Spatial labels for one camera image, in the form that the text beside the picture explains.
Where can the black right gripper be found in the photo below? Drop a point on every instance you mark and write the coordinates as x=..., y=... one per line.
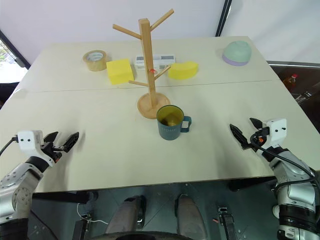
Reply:
x=258, y=140

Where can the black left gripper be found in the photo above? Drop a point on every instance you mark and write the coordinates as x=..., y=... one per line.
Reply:
x=53, y=152

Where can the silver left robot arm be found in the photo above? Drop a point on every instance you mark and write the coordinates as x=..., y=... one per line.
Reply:
x=17, y=190

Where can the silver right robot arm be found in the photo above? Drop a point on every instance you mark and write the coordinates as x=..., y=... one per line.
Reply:
x=295, y=190

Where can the wooden mug tree stand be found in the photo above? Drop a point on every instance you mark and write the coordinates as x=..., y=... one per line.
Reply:
x=150, y=75

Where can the black table crossbeam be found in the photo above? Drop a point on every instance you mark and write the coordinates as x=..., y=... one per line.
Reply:
x=62, y=197

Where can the dark brown side table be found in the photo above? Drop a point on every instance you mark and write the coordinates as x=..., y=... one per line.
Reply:
x=300, y=100

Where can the red capped bottle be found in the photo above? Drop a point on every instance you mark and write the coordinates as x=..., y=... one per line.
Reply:
x=291, y=81

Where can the green and purple bowl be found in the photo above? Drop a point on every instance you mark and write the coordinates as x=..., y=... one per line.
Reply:
x=237, y=53

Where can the teal enamel mug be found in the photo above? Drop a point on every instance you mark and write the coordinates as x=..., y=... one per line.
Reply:
x=170, y=130

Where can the brown packing tape roll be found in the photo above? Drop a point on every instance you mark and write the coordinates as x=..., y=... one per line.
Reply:
x=96, y=65

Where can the yellow curved sponge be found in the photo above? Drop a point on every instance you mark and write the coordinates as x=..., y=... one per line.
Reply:
x=182, y=71

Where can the yellow rectangular sponge block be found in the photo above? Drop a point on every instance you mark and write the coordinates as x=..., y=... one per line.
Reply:
x=119, y=72

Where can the dark rounded robot leg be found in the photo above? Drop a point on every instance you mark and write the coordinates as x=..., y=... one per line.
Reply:
x=190, y=215
x=127, y=215

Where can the white flat device box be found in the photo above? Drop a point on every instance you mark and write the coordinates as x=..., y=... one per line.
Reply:
x=163, y=61

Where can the black upright pole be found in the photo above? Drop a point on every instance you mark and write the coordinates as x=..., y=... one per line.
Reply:
x=222, y=17

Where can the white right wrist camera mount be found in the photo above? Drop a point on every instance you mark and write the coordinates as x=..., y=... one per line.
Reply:
x=276, y=131

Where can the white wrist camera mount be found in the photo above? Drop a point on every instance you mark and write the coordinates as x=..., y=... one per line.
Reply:
x=276, y=131
x=27, y=141

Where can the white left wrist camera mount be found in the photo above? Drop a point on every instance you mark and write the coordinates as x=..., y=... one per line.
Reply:
x=27, y=141

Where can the black floor stand bracket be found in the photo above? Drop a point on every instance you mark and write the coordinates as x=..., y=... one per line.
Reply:
x=82, y=227
x=227, y=222

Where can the black window frame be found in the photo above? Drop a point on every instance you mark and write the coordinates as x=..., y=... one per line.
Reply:
x=13, y=51

